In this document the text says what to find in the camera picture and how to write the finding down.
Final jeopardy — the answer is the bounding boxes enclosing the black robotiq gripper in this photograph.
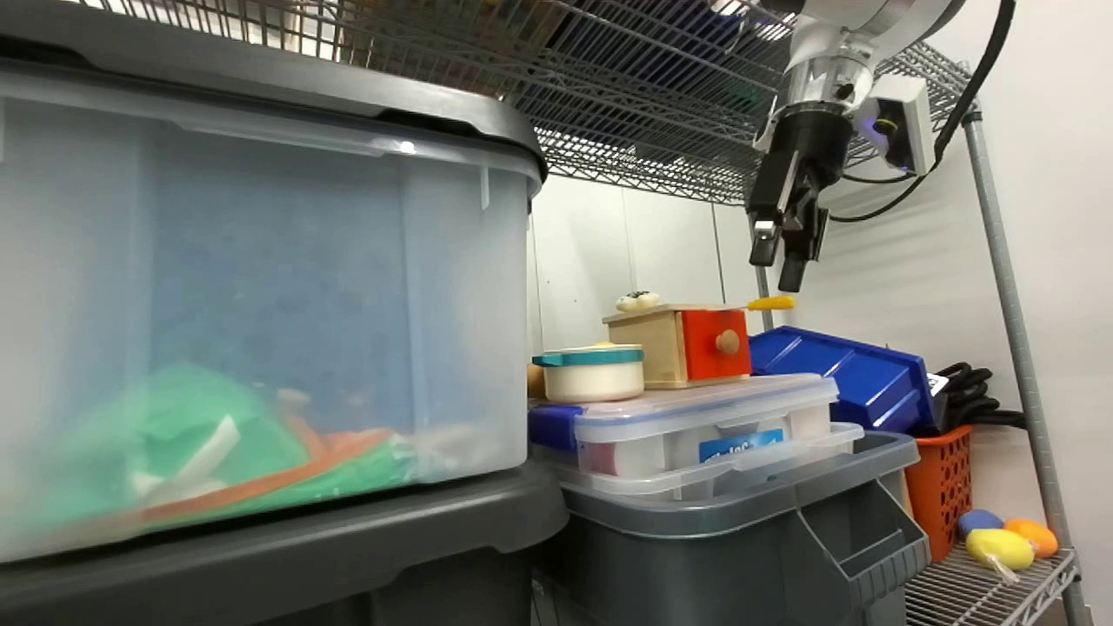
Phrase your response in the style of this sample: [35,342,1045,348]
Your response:
[745,101,859,297]

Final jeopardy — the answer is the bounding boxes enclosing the red drawer with wooden knob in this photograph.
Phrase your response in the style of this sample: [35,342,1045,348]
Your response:
[677,302,756,386]

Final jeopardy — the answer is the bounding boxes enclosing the blue plastic bin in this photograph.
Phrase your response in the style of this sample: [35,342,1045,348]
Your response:
[748,324,951,437]

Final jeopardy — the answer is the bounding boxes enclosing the red wooden box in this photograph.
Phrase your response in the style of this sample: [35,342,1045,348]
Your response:
[601,299,697,392]

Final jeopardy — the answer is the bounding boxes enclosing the clear flat container blue rim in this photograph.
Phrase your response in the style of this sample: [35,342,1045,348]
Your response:
[529,372,841,481]

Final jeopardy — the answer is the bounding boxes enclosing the clear flat storage container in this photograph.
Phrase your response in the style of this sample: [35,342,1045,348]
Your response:
[553,417,870,503]

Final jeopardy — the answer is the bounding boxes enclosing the orange perforated basket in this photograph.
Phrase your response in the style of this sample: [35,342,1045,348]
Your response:
[902,424,980,568]

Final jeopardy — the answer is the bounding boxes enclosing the large grey tote bin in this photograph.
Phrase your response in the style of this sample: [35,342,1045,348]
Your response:
[542,429,934,626]

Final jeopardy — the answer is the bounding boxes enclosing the blue soft toy ball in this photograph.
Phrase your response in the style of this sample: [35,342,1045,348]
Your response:
[958,503,1009,540]

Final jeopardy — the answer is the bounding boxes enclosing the yellow soft toy ball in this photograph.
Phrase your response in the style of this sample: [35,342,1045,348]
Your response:
[963,526,1042,572]

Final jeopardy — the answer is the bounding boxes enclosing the orange soft toy ball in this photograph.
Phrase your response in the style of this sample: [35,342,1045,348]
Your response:
[1006,516,1061,558]

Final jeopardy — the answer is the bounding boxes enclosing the clear tote with dark lid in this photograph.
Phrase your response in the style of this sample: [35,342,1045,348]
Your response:
[0,3,549,571]

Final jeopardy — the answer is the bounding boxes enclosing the dark grey tote bin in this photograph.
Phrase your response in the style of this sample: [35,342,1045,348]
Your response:
[0,454,571,626]

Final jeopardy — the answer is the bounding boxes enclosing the green fabric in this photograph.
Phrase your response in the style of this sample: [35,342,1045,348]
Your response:
[22,361,410,535]

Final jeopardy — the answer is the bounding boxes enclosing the metal wire shelf rack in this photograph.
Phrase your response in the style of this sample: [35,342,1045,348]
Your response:
[66,0,1099,626]

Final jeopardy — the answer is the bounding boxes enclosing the black coiled cables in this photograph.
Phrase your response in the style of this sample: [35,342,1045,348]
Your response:
[934,357,1030,431]

